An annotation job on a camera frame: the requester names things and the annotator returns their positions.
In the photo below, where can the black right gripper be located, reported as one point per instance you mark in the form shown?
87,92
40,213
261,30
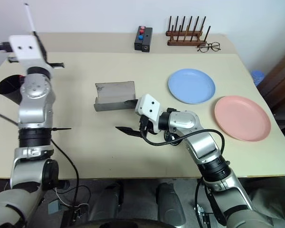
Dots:
145,124

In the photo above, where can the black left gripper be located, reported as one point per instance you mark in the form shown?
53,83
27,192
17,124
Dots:
57,65

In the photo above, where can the white marker with black tip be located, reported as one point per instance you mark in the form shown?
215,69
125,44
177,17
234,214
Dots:
30,19

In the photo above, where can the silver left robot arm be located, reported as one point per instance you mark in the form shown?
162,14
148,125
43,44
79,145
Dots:
34,107

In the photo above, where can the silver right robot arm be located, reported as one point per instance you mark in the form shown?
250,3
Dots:
199,145

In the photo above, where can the black cup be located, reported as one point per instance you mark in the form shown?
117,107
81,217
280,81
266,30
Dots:
12,95

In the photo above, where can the black-framed glasses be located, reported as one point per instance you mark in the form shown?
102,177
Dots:
209,46

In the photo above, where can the red marker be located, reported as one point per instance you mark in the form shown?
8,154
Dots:
21,77

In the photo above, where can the cream table cover sheet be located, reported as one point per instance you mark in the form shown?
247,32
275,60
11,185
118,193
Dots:
109,154

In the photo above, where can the blue plate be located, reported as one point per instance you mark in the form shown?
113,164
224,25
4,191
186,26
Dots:
191,86

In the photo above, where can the thin black pointed rod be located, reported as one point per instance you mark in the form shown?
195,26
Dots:
61,129

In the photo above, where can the black marker holder box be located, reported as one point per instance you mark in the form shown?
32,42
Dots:
147,39

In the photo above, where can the blue-capped marker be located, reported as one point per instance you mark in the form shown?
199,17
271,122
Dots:
140,37

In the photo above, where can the red-capped marker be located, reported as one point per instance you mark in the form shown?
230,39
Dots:
141,32

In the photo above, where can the dark rounded grey shape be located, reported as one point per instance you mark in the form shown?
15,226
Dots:
168,202
109,202

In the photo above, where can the pink-capped marker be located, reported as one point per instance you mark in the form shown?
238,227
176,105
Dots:
142,28

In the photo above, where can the brown wooden plate rack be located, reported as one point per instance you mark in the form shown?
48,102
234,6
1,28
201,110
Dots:
186,40

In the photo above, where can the pink plate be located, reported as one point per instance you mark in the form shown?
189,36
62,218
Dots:
242,118

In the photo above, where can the blue ribbed bottle cap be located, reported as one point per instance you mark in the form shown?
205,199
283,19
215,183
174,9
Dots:
257,77

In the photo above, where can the brown wooden cabinet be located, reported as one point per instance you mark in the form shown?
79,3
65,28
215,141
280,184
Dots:
281,78

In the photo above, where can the grey cloth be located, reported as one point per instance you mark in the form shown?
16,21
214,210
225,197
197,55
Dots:
270,202

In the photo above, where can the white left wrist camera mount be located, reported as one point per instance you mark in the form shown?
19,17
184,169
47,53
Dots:
26,50

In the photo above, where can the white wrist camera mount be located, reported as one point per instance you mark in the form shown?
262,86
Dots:
26,50
147,107

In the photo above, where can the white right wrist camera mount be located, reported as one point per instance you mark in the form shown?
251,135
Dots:
147,107

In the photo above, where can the metal clamp bracket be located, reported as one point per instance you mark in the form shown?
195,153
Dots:
203,213

